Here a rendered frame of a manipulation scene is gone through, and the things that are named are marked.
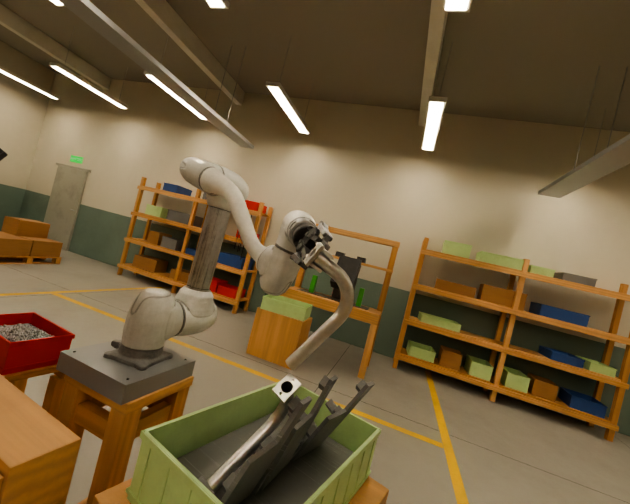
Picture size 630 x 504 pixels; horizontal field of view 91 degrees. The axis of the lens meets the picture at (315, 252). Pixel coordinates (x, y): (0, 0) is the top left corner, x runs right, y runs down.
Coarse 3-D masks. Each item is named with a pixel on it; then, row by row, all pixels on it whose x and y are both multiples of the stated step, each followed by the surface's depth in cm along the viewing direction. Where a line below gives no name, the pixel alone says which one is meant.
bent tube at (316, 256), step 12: (312, 252) 67; (324, 264) 65; (336, 264) 67; (336, 276) 66; (348, 276) 68; (348, 288) 67; (348, 300) 68; (336, 312) 69; (348, 312) 68; (324, 324) 69; (336, 324) 68; (312, 336) 69; (324, 336) 69; (300, 348) 70; (312, 348) 69; (288, 360) 70; (300, 360) 69
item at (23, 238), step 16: (16, 224) 581; (32, 224) 602; (48, 224) 631; (0, 240) 520; (16, 240) 545; (32, 240) 573; (48, 240) 616; (0, 256) 525; (16, 256) 550; (32, 256) 578; (48, 256) 608
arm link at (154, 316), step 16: (160, 288) 127; (144, 304) 116; (160, 304) 118; (176, 304) 127; (128, 320) 116; (144, 320) 115; (160, 320) 118; (176, 320) 125; (128, 336) 115; (144, 336) 116; (160, 336) 120
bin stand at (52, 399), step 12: (24, 372) 114; (36, 372) 117; (48, 372) 121; (60, 372) 126; (24, 384) 139; (48, 384) 126; (60, 384) 126; (48, 396) 125; (60, 396) 127; (48, 408) 124
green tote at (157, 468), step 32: (192, 416) 88; (224, 416) 99; (256, 416) 113; (320, 416) 117; (352, 416) 111; (160, 448) 72; (192, 448) 90; (352, 448) 109; (160, 480) 71; (192, 480) 65; (352, 480) 91
